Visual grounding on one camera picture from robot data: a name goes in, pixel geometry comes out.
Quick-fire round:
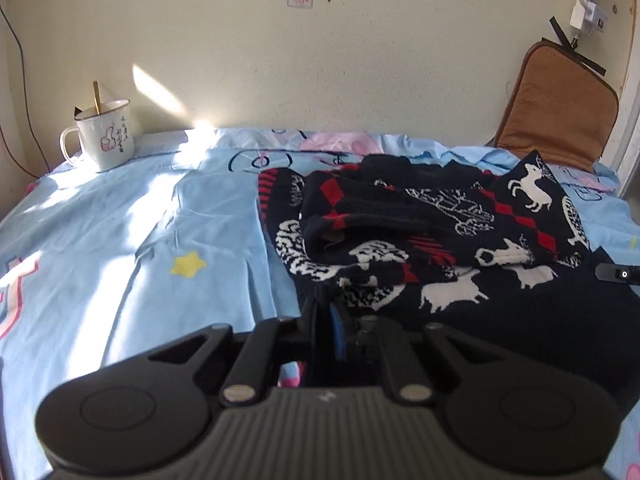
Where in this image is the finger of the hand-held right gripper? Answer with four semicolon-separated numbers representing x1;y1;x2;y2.
595;262;640;286

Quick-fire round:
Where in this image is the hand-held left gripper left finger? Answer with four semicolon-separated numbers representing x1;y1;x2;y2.
149;300;321;406

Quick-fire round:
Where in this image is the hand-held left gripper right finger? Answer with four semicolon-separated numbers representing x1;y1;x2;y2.
330;305;501;406

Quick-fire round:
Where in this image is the black red white patterned sweater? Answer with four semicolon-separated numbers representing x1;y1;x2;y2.
257;150;640;391

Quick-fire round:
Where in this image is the blue printed bed sheet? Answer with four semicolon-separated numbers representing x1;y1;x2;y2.
0;127;640;480

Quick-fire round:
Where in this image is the brown seat cushion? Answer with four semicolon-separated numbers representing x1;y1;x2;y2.
492;40;621;171

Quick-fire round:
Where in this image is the white enamel mug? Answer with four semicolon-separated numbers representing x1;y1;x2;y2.
60;99;136;173

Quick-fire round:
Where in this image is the white door frame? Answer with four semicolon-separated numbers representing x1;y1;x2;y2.
605;35;640;201

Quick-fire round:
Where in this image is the long black strap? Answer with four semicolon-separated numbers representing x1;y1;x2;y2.
542;37;607;77

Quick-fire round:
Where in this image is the short black strap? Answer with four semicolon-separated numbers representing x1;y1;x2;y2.
549;16;577;52

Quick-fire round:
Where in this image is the dark wall cable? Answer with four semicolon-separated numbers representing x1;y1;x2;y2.
0;4;47;181

